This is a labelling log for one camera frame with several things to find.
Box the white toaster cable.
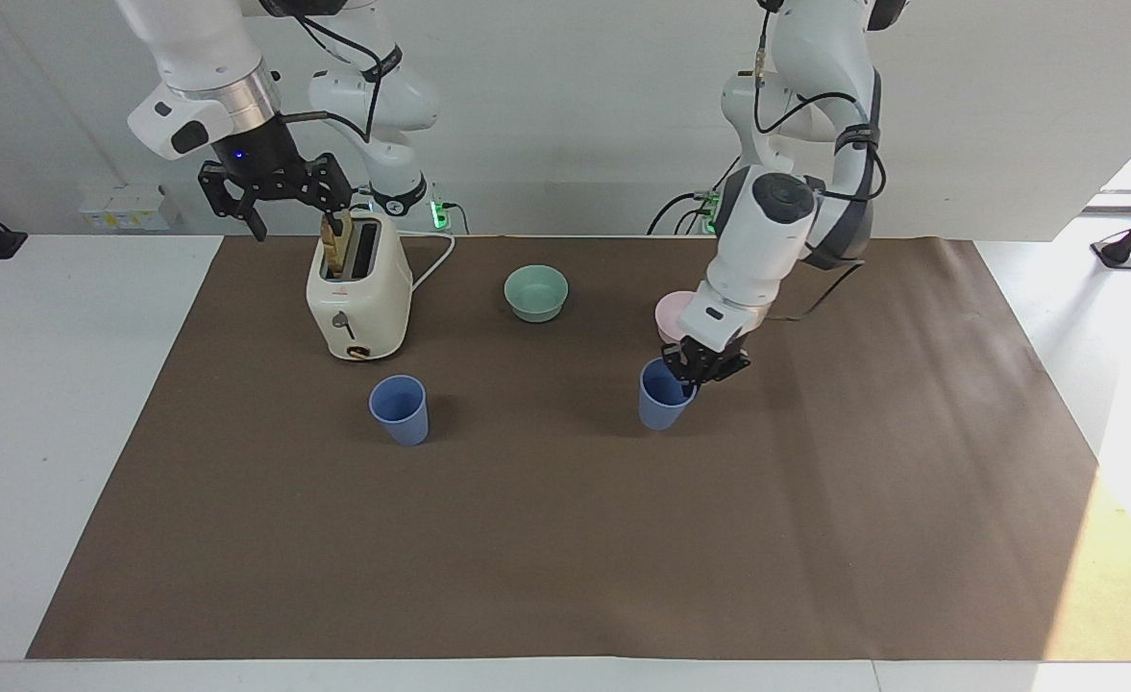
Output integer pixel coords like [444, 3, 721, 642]
[408, 231, 456, 295]

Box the pink bowl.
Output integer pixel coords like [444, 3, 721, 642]
[654, 291, 710, 346]

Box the cream white toaster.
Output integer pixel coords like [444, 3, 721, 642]
[306, 213, 414, 363]

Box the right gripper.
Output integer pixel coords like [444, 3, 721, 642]
[197, 113, 355, 242]

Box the toast slice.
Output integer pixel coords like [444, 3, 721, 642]
[321, 211, 356, 281]

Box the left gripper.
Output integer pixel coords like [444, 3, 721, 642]
[661, 334, 751, 398]

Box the green bowl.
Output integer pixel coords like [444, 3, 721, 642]
[504, 265, 570, 324]

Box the blue cup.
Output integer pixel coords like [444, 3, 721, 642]
[638, 358, 700, 433]
[368, 375, 430, 448]

